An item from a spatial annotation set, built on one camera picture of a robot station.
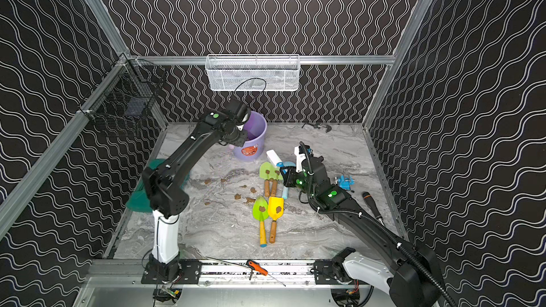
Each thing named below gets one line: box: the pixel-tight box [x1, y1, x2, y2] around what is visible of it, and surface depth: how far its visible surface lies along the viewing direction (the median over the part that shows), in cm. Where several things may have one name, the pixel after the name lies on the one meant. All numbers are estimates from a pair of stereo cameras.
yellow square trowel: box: [267, 196, 286, 244], surface depth 91 cm
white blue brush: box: [266, 149, 285, 168], surface depth 85 cm
